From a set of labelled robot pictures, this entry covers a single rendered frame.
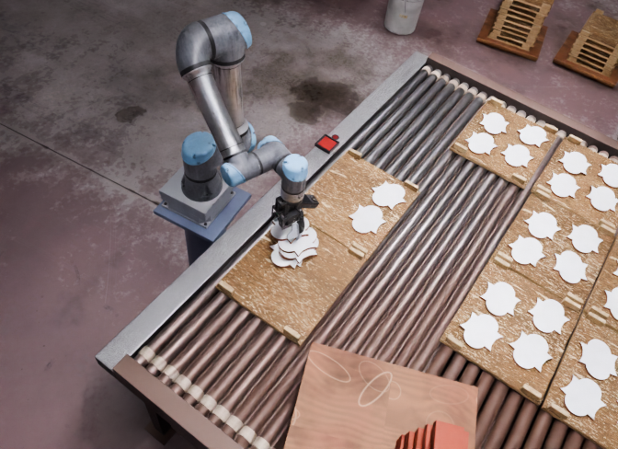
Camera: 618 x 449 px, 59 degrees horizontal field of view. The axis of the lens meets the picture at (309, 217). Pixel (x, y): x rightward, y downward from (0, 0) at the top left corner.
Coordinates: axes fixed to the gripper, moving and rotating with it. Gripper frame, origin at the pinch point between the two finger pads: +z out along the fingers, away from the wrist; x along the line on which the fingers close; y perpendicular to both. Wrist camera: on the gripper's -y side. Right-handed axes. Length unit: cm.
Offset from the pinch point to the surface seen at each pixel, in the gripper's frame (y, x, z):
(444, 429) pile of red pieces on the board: 13, 81, -28
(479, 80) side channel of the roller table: -129, -34, 6
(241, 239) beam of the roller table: 14.5, -10.7, 9.2
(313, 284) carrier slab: 3.3, 18.9, 7.2
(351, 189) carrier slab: -33.7, -8.9, 7.1
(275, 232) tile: 5.6, -2.5, 0.9
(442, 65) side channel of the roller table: -120, -51, 6
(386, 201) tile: -41.4, 3.3, 6.1
